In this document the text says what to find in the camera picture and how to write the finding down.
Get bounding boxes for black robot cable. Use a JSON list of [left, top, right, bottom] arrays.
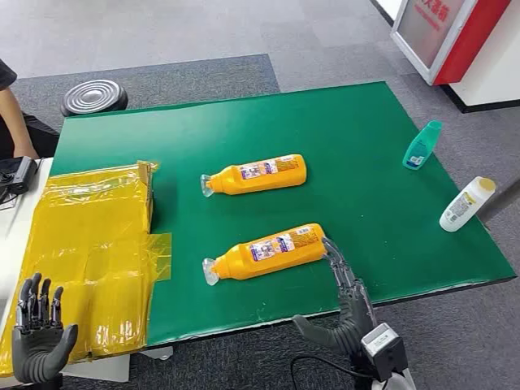
[[289, 354, 368, 390]]

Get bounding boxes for orange bottle with clear cap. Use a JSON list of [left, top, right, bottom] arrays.
[[202, 223, 328, 287], [200, 154, 307, 198]]

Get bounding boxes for yellow film wrapped box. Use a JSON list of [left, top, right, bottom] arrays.
[[0, 160, 173, 377]]

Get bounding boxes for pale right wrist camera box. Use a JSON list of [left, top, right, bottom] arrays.
[[360, 323, 408, 384]]

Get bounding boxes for white bottle with yellow cap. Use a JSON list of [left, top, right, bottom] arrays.
[[439, 176, 497, 233]]

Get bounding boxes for red and white sign stand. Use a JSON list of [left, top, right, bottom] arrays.
[[391, 0, 512, 87]]

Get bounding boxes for teal translucent bottle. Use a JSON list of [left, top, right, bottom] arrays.
[[402, 119, 443, 171]]

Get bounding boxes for black electronic device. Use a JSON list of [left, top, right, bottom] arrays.
[[0, 156, 38, 197]]

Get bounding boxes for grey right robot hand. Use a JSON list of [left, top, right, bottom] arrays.
[[292, 236, 377, 357]]

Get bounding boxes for round black stool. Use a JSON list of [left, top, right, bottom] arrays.
[[60, 79, 129, 118]]

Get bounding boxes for green table mat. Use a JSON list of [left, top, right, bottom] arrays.
[[49, 80, 517, 347]]

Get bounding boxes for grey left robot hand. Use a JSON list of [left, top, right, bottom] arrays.
[[11, 272, 78, 384]]

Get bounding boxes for person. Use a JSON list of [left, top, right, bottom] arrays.
[[0, 58, 60, 160]]

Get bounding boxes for white cabinet with black base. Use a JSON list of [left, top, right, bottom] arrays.
[[440, 0, 520, 114]]

